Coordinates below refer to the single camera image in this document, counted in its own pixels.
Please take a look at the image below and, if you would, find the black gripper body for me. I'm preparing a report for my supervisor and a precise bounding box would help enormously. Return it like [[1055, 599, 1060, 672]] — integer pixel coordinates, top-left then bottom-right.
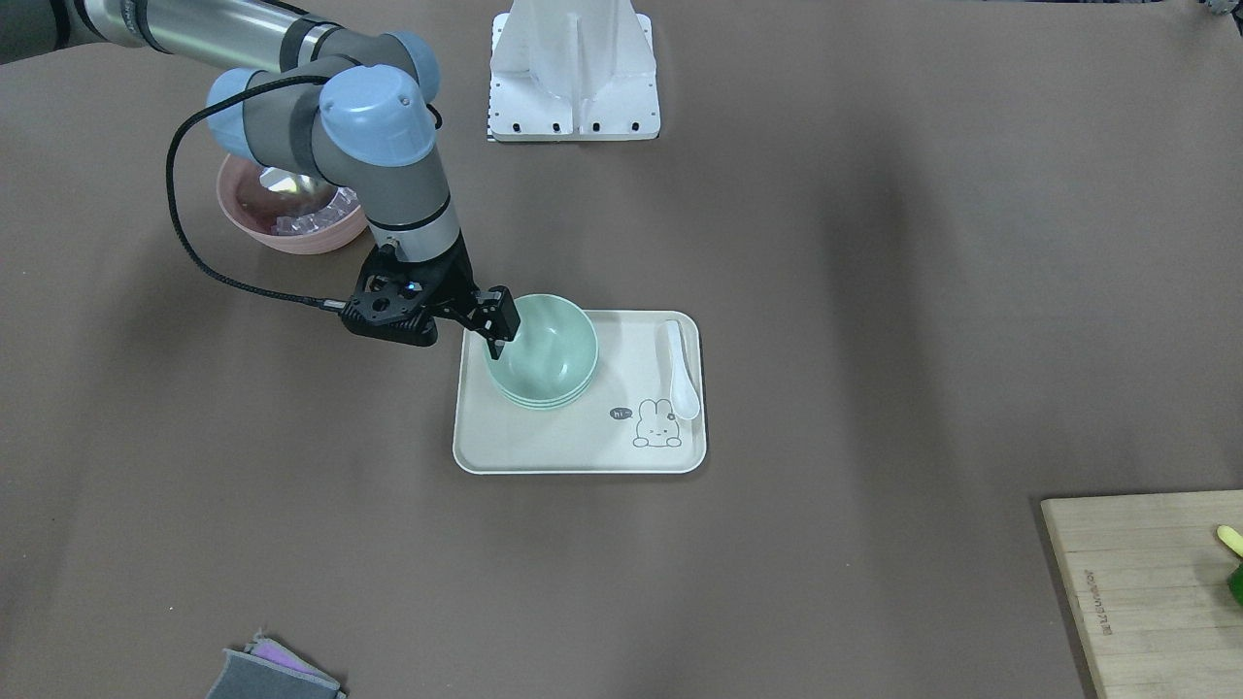
[[374, 234, 479, 326]]

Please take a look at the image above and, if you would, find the green bowl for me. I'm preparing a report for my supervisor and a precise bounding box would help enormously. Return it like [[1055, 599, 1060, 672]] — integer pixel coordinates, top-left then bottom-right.
[[505, 394, 580, 410], [496, 384, 589, 409], [486, 294, 599, 399]]

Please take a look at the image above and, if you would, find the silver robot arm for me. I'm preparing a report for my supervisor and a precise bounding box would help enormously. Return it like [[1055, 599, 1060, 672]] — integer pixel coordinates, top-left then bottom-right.
[[2, 1, 520, 359]]

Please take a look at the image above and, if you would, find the green bowl on tray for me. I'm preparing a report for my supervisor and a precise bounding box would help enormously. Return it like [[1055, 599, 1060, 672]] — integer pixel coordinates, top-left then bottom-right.
[[505, 394, 580, 410]]

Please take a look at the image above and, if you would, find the pink bowl with ice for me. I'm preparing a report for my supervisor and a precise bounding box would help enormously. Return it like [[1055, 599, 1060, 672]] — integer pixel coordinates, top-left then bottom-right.
[[215, 154, 368, 255]]

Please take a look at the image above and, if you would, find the beige serving tray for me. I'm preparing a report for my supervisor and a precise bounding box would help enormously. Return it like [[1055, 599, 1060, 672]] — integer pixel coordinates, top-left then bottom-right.
[[452, 310, 709, 475]]

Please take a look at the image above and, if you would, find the metal ice scoop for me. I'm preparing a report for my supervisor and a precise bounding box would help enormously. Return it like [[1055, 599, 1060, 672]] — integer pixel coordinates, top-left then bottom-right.
[[257, 167, 337, 201]]

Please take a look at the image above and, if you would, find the white ceramic spoon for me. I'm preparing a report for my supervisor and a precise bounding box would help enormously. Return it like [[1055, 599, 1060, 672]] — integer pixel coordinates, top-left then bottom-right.
[[664, 318, 702, 420]]

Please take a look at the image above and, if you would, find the grey folded cloth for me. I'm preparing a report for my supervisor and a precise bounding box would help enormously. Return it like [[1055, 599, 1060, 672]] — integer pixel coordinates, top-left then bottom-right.
[[206, 632, 348, 698]]

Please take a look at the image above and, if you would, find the bamboo cutting board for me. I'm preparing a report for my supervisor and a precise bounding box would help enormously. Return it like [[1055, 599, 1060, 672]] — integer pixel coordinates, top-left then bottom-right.
[[1040, 490, 1242, 698]]

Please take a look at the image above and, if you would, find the yellow plastic knife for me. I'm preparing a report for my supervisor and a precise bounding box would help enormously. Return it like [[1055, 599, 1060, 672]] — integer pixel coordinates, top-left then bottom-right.
[[1214, 522, 1243, 558]]

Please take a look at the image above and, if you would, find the green lime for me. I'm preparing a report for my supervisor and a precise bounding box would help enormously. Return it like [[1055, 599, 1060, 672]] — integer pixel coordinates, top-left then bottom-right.
[[1226, 565, 1243, 606]]

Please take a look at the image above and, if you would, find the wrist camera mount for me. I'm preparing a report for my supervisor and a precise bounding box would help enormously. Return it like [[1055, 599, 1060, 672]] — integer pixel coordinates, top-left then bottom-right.
[[339, 245, 438, 347]]

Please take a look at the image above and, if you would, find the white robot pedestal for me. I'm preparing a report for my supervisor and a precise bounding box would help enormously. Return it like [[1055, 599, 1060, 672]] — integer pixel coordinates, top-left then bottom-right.
[[486, 1, 663, 143]]

